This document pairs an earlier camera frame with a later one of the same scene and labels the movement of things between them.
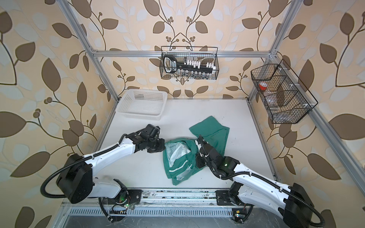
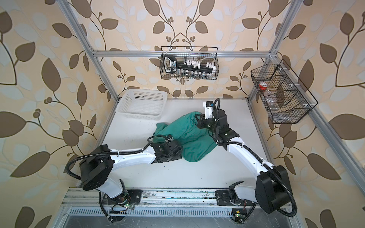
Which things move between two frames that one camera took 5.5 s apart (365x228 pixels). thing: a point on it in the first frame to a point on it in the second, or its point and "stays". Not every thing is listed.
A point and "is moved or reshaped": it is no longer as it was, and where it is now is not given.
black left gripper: [161, 147] to [179, 155]
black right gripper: [198, 160] to [201, 120]
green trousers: [179, 155] is moved or reshaped
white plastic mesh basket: [145, 104] stays
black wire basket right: [285, 102] stays
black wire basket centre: [197, 55] stays
